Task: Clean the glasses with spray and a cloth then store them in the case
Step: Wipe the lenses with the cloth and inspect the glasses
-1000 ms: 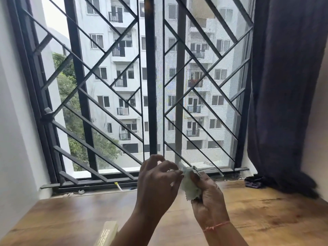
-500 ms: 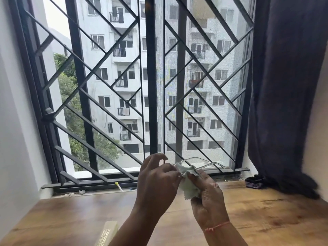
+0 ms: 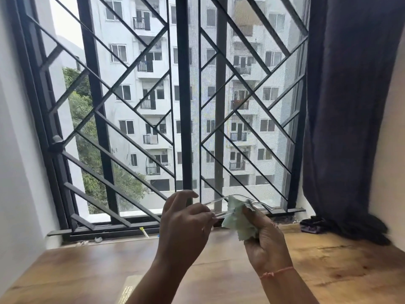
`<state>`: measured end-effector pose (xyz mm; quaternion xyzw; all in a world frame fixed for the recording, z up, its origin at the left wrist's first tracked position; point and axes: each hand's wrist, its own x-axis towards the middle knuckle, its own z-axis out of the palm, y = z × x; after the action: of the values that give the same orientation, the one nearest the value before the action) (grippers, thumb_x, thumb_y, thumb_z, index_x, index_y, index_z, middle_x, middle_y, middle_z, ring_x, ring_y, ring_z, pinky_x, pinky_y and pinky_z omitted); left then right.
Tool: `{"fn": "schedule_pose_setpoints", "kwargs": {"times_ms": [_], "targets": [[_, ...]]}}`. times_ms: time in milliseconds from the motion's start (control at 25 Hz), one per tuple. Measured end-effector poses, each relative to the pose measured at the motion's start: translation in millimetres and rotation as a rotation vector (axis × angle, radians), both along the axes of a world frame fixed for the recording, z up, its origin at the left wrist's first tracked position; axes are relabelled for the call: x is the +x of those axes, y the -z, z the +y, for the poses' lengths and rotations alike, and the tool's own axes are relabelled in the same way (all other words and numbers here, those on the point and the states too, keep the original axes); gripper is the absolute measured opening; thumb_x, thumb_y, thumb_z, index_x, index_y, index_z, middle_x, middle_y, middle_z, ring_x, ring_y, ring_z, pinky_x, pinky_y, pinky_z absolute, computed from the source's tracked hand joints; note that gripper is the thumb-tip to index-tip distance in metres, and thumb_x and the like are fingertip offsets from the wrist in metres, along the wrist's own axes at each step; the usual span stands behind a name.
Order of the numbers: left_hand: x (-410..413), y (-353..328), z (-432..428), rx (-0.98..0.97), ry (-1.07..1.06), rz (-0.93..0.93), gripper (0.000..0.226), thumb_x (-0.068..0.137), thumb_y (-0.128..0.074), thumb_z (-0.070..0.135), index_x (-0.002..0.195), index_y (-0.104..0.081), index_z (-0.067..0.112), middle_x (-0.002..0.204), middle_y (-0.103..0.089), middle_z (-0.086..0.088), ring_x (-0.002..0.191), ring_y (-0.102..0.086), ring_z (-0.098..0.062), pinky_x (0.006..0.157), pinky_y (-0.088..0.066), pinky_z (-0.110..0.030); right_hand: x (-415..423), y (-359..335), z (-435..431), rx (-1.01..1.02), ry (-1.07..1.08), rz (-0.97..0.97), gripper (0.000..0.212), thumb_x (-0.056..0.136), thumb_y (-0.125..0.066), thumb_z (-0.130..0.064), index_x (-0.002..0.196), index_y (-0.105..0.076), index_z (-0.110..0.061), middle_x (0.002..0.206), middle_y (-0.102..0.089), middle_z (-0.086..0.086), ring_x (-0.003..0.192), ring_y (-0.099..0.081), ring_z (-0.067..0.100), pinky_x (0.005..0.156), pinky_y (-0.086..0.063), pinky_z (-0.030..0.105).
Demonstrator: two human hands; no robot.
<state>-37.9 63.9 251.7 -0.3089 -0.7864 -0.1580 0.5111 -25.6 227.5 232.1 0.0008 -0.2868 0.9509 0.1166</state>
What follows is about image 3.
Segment person's left hand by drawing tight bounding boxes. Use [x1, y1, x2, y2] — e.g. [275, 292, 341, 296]
[157, 190, 217, 271]

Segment person's right hand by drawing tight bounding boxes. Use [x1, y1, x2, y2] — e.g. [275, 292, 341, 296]
[242, 205, 294, 277]

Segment light green cleaning cloth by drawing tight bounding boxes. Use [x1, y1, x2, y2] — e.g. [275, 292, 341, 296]
[221, 195, 261, 241]

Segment clear-framed eyeglasses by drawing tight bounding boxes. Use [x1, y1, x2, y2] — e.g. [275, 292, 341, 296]
[201, 194, 279, 220]

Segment translucent yellowish glasses case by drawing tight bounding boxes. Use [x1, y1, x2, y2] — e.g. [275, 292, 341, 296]
[114, 275, 145, 304]

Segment dark crumpled cloth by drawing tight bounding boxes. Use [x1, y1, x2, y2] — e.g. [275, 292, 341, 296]
[300, 217, 327, 234]

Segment pink wrist thread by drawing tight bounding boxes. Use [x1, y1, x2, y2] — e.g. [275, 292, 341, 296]
[259, 266, 295, 280]

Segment black metal window grille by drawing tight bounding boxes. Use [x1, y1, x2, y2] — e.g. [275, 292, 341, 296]
[19, 0, 309, 235]

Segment green tree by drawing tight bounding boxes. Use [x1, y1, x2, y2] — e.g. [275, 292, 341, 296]
[63, 68, 149, 214]

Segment white apartment building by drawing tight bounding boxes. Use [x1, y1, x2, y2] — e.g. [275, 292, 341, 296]
[90, 0, 304, 209]

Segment dark curtain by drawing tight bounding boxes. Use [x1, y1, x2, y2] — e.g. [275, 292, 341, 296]
[302, 0, 405, 246]

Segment black window frame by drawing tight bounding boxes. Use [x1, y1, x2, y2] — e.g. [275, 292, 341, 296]
[6, 0, 312, 243]

